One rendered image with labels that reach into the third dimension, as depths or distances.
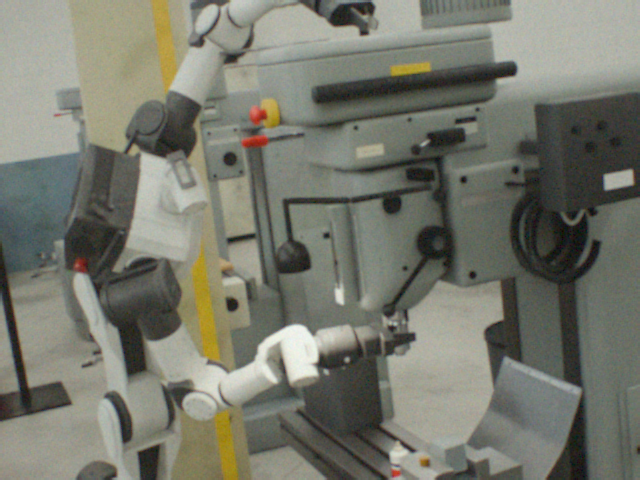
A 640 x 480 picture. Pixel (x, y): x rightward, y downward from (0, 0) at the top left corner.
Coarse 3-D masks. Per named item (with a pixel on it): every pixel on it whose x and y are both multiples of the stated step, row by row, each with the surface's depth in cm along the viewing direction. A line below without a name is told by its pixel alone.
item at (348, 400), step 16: (320, 368) 251; (336, 368) 243; (352, 368) 245; (368, 368) 247; (320, 384) 253; (336, 384) 244; (352, 384) 245; (368, 384) 247; (304, 400) 263; (320, 400) 254; (336, 400) 246; (352, 400) 246; (368, 400) 248; (320, 416) 256; (336, 416) 248; (352, 416) 246; (368, 416) 249
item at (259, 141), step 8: (256, 136) 203; (264, 136) 203; (272, 136) 204; (280, 136) 205; (288, 136) 205; (296, 136) 206; (304, 136) 207; (248, 144) 202; (256, 144) 202; (264, 144) 203
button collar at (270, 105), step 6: (264, 102) 192; (270, 102) 191; (264, 108) 193; (270, 108) 190; (276, 108) 191; (270, 114) 190; (276, 114) 191; (264, 120) 194; (270, 120) 191; (276, 120) 191; (270, 126) 192; (276, 126) 193
